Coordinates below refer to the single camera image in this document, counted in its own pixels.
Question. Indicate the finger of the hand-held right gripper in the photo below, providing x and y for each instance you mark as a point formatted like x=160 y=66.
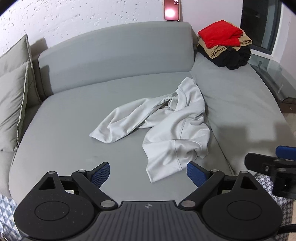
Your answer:
x=256 y=162
x=286 y=153

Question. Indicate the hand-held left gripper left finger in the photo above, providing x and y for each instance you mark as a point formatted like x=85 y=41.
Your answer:
x=101 y=174

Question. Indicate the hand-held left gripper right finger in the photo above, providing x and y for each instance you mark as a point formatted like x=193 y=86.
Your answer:
x=195 y=173

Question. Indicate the light grey shirt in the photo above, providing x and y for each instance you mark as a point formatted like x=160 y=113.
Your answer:
x=175 y=129

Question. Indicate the grey sofa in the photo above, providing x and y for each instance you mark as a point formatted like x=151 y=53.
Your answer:
x=92 y=120

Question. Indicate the glass table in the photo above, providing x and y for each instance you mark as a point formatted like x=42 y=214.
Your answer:
x=275 y=71

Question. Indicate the black folded garment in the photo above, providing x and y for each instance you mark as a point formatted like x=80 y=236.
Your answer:
x=233 y=58

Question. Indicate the tan folded garment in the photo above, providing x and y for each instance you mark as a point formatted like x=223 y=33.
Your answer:
x=215 y=52

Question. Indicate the dark window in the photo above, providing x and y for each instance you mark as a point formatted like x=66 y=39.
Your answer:
x=259 y=23

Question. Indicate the red folded garment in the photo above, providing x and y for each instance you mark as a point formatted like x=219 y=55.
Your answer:
x=219 y=33

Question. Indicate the large beige cushion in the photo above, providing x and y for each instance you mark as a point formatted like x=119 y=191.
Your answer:
x=20 y=51

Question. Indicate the smartphone with pink screen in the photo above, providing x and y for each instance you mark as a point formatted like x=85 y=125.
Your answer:
x=171 y=10

